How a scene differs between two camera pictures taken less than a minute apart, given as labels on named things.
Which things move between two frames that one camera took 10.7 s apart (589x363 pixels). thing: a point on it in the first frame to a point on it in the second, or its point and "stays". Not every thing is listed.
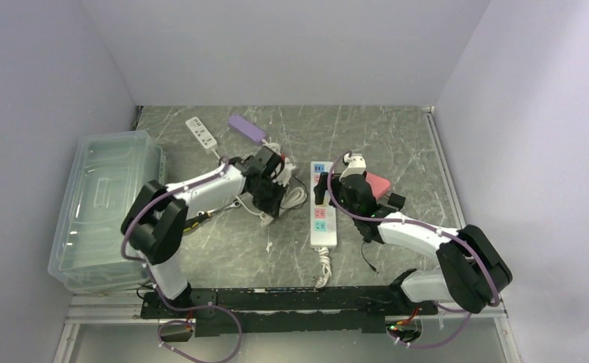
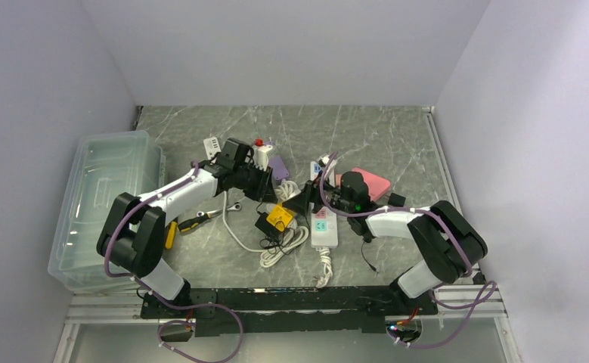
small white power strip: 201,133 to 212,147
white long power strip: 323,218 stays
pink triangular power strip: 379,185 stays
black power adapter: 396,201 stays
